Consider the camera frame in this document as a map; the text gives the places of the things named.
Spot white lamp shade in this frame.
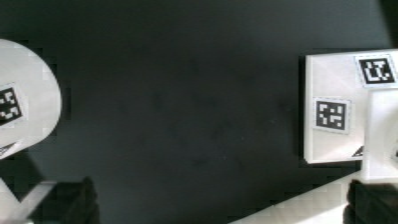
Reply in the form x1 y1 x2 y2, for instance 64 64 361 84
0 39 62 159

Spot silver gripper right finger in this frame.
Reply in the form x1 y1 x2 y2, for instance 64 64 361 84
345 180 398 224

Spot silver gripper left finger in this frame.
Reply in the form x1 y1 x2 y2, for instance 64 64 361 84
0 167 57 224

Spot white lamp base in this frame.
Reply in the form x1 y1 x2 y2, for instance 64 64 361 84
302 49 398 184

